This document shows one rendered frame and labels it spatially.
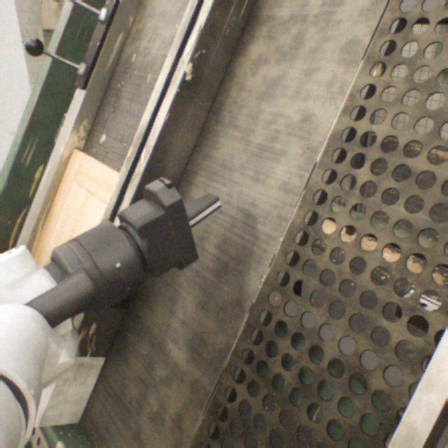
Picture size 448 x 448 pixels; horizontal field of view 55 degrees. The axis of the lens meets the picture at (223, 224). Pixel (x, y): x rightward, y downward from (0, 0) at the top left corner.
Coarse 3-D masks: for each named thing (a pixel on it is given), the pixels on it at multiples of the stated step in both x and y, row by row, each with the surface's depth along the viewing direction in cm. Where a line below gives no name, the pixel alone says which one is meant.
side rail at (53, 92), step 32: (96, 0) 108; (64, 32) 106; (64, 64) 109; (32, 96) 110; (64, 96) 111; (32, 128) 109; (32, 160) 112; (0, 192) 110; (32, 192) 115; (0, 224) 112
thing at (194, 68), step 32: (192, 0) 64; (224, 0) 62; (192, 32) 62; (224, 32) 63; (192, 64) 62; (224, 64) 65; (160, 96) 65; (192, 96) 64; (160, 128) 62; (192, 128) 66; (128, 160) 66; (160, 160) 64; (128, 192) 64; (96, 320) 67; (96, 352) 69; (64, 384) 67; (64, 416) 69
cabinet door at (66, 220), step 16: (80, 160) 90; (96, 160) 85; (64, 176) 93; (80, 176) 88; (96, 176) 83; (112, 176) 79; (64, 192) 91; (80, 192) 87; (96, 192) 82; (64, 208) 90; (80, 208) 85; (96, 208) 81; (48, 224) 93; (64, 224) 89; (80, 224) 84; (96, 224) 80; (48, 240) 91; (64, 240) 87; (32, 256) 95; (48, 256) 90
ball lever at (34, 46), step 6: (30, 42) 87; (36, 42) 87; (30, 48) 87; (36, 48) 87; (42, 48) 88; (30, 54) 88; (36, 54) 88; (48, 54) 89; (54, 54) 89; (60, 60) 90; (66, 60) 90; (72, 66) 90; (78, 66) 90; (84, 66) 90; (78, 72) 90; (84, 72) 90
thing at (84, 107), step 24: (120, 0) 89; (120, 24) 90; (120, 48) 92; (96, 72) 91; (96, 96) 92; (72, 120) 92; (72, 144) 93; (48, 168) 95; (48, 192) 93; (24, 240) 95
